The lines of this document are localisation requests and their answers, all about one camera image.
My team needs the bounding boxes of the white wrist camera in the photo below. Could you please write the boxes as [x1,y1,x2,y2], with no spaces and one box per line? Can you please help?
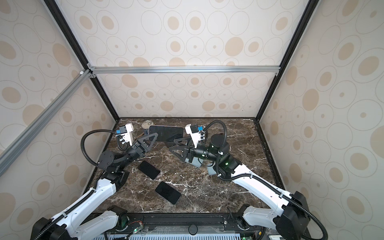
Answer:
[185,124,206,149]
[116,123,134,146]

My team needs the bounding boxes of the blue white tin can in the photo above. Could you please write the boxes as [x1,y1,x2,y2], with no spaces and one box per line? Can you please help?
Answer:
[141,120,154,132]

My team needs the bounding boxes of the black phone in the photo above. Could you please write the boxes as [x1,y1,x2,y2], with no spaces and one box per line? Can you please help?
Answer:
[155,182,182,205]
[138,161,161,180]

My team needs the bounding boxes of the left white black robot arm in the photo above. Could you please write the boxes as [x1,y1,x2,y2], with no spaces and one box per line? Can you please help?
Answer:
[31,130,159,240]

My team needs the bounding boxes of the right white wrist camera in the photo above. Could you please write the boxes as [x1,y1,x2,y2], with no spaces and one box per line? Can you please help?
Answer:
[185,124,206,149]

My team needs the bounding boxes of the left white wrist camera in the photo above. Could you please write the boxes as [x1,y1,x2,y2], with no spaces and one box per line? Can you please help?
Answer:
[116,123,134,146]

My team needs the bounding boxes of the horizontal aluminium rail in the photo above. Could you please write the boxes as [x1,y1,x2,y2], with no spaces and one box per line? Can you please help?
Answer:
[91,66,280,74]

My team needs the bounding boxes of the left diagonal aluminium rail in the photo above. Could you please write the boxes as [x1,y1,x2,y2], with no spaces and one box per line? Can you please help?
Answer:
[1,69,91,175]

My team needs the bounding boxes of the black phone case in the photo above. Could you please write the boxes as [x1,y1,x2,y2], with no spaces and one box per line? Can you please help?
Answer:
[149,125,184,143]

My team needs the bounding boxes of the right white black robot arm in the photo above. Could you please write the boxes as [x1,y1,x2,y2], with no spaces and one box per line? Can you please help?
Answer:
[169,120,329,240]

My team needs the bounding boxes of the light blue phone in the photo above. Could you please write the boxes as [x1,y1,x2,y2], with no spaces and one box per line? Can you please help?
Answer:
[185,157,203,168]
[207,166,217,176]

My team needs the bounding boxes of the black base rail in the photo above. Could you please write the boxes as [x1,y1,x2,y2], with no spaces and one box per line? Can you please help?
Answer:
[53,212,313,240]

